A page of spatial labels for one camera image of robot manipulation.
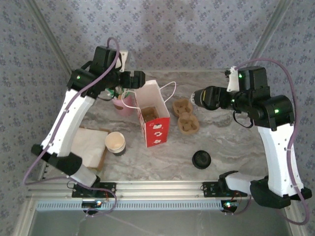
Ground brown pulp cup carrier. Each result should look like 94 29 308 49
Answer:
171 97 200 135
139 106 160 123

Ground red white paper bag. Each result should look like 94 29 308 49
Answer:
121 80 177 148

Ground pink sachet holder cup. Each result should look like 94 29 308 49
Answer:
112 92 138 118

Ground stacked paper cups black sleeve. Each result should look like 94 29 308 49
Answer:
104 131 127 157

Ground stacked black plastic lids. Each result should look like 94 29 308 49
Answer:
191 149 212 170

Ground white paper napkin stack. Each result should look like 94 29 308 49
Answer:
70 127 109 169

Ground right controller board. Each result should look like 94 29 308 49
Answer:
220 199 243 212

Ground controller board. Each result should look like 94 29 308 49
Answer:
81 199 103 209
220 199 243 212

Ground left controller board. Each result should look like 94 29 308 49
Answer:
81 199 103 209

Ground grey metal panel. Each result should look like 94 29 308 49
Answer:
31 210 293 236

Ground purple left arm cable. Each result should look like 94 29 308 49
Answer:
21 36 121 217

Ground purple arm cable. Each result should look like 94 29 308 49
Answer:
21 36 121 217
222 58 311 226

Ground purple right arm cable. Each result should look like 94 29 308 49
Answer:
222 58 311 226

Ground aluminium frame post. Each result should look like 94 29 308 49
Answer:
243 0 295 74
24 0 76 76

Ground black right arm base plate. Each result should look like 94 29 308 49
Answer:
202 181 248 198

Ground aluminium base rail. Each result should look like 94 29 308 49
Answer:
26 180 295 199

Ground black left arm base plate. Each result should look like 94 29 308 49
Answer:
71 181 117 199

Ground slotted grey cable duct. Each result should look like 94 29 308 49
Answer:
35 201 223 211

